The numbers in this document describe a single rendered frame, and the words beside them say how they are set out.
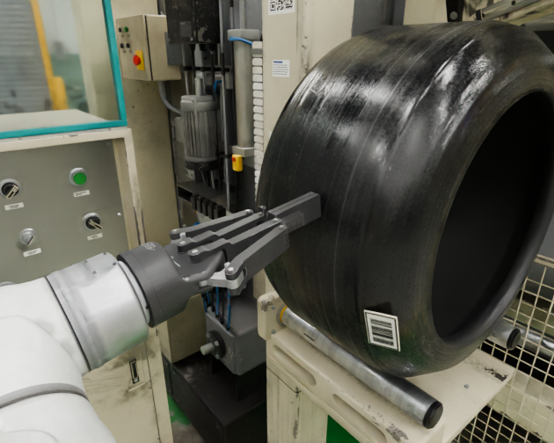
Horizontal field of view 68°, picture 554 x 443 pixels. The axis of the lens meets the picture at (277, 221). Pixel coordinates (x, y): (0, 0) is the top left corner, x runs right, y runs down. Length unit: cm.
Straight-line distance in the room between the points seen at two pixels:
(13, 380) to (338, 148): 39
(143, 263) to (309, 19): 55
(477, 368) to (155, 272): 76
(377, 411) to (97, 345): 51
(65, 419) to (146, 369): 82
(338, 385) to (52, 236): 63
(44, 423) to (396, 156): 39
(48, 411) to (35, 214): 65
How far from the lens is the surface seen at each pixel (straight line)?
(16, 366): 33
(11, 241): 93
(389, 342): 54
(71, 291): 36
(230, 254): 42
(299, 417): 118
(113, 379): 110
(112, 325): 36
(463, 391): 92
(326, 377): 80
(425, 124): 49
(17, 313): 36
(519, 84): 60
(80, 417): 31
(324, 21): 81
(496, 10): 102
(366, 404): 76
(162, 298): 38
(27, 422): 30
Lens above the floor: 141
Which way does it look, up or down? 22 degrees down
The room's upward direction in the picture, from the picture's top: straight up
